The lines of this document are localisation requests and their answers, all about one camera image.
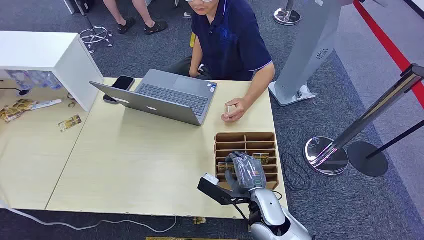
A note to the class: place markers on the brown wooden card organizer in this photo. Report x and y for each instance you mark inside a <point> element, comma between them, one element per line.
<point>246,142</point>

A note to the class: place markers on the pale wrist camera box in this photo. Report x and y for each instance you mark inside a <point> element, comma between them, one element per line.
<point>211,179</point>

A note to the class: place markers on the seated person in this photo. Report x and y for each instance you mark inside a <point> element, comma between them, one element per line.
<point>232,43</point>

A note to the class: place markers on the yellow chair part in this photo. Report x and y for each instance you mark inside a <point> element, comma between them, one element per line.
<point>192,39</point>

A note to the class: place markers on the metal stand with wheels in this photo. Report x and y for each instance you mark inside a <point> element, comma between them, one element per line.
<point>96,34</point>

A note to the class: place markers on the black camera mounting bracket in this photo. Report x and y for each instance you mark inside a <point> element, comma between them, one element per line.
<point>218,194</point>

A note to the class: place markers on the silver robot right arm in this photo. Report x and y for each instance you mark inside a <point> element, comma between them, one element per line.
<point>270,212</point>

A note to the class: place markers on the pile of gold cards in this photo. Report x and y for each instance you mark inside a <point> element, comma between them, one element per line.
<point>16,109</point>

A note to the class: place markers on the clear plastic water bottles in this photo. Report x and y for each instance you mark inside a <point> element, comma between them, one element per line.
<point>36,79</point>

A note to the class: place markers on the white kiosk stand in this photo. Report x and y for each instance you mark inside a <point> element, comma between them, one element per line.
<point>308,49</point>

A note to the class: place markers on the white paper strip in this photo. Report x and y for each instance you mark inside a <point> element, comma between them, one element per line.
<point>46,104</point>

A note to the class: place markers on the white box shelf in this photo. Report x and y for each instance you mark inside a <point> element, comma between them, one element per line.
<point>49,56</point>

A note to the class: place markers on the chrome stanchion post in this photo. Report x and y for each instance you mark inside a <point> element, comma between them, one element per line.
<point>364,119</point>

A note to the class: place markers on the black stanchion with base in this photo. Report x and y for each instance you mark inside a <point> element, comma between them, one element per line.
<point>367,159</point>

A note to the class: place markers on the chrome stanchion base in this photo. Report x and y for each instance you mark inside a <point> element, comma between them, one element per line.
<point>286,16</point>

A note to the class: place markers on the gold patterned card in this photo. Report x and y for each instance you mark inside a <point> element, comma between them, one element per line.
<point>199,220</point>
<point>262,158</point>
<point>222,167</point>
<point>70,123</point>

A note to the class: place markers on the small white floor item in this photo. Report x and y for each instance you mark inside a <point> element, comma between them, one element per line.
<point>187,15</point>

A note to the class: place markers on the small pale card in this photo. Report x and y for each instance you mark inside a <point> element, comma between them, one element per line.
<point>227,109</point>

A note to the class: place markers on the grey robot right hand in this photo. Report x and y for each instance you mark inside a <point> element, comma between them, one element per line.
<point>248,172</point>

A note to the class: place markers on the red barrier belt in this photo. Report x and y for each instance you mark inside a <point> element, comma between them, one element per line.
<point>391,46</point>

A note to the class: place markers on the grey open laptop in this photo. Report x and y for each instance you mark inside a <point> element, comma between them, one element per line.
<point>172,96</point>

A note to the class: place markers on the standing person's legs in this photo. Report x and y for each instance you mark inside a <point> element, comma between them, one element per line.
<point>145,20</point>

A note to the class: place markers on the person's left hand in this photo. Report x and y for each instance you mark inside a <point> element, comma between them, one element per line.
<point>236,109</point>

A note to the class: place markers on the black smartphone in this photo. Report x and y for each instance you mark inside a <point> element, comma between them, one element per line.
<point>122,84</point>

